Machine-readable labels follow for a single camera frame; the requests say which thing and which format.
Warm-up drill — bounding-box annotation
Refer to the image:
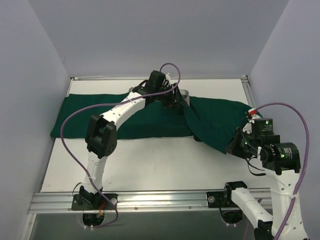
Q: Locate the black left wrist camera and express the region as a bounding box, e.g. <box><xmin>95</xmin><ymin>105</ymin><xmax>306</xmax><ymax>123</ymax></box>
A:
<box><xmin>147</xmin><ymin>70</ymin><xmax>171</xmax><ymax>89</ymax></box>

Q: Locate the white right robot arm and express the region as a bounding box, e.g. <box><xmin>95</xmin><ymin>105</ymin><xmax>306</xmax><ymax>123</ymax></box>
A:
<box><xmin>222</xmin><ymin>114</ymin><xmax>309</xmax><ymax>240</ymax></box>

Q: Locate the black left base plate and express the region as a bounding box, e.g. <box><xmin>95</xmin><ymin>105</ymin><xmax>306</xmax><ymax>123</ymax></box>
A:
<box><xmin>71</xmin><ymin>193</ymin><xmax>115</xmax><ymax>211</ymax></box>

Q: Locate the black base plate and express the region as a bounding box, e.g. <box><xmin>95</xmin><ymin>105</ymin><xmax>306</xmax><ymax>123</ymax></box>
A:
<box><xmin>71</xmin><ymin>193</ymin><xmax>115</xmax><ymax>211</ymax></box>
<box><xmin>206</xmin><ymin>191</ymin><xmax>236</xmax><ymax>208</ymax></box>

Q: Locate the aluminium frame rail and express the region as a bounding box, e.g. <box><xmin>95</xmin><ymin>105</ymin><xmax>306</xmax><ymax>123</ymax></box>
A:
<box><xmin>26</xmin><ymin>186</ymin><xmax>298</xmax><ymax>215</ymax></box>

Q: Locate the green surgical drape cloth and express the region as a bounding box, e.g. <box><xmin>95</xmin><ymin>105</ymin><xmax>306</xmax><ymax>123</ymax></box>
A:
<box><xmin>50</xmin><ymin>93</ymin><xmax>251</xmax><ymax>153</ymax></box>

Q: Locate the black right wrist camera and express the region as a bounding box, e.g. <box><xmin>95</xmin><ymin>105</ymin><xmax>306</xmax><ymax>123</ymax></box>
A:
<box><xmin>251</xmin><ymin>118</ymin><xmax>280</xmax><ymax>142</ymax></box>

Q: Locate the metal mesh instrument tray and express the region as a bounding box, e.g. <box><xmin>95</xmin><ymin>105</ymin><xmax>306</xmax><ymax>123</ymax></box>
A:
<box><xmin>179</xmin><ymin>89</ymin><xmax>190</xmax><ymax>106</ymax></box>

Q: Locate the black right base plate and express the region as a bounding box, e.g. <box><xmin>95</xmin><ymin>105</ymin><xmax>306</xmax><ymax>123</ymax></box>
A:
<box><xmin>206</xmin><ymin>191</ymin><xmax>236</xmax><ymax>208</ymax></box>

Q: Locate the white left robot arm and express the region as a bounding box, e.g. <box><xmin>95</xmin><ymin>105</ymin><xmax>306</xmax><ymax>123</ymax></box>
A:
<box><xmin>79</xmin><ymin>80</ymin><xmax>190</xmax><ymax>210</ymax></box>

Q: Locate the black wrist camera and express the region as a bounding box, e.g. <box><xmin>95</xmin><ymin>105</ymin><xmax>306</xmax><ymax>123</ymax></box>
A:
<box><xmin>251</xmin><ymin>118</ymin><xmax>280</xmax><ymax>142</ymax></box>
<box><xmin>147</xmin><ymin>70</ymin><xmax>171</xmax><ymax>89</ymax></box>

